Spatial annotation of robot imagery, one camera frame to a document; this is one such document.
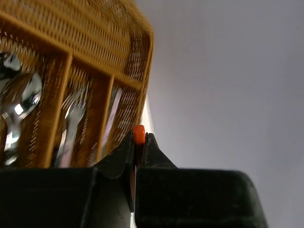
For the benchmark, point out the pink-handled spoon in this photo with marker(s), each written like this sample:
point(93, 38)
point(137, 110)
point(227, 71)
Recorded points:
point(10, 67)

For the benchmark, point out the pink-handled table knife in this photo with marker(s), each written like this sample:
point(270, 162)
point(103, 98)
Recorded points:
point(114, 102)

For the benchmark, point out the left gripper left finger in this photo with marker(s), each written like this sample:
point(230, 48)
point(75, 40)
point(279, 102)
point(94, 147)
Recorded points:
point(94, 197)

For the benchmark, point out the dark floral-handled spoon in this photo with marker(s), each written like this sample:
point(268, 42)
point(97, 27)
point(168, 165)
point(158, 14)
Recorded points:
point(19, 98)

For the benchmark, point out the dark floral-handled fork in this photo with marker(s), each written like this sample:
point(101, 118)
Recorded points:
point(74, 107)

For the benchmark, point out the red chopstick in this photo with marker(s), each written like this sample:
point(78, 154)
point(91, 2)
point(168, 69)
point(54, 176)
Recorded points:
point(139, 141)

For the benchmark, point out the brown wicker cutlery tray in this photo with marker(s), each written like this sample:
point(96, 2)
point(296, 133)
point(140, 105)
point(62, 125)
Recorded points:
point(71, 43)

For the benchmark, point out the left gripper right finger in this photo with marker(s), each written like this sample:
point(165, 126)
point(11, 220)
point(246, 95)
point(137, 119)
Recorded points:
point(171, 197)

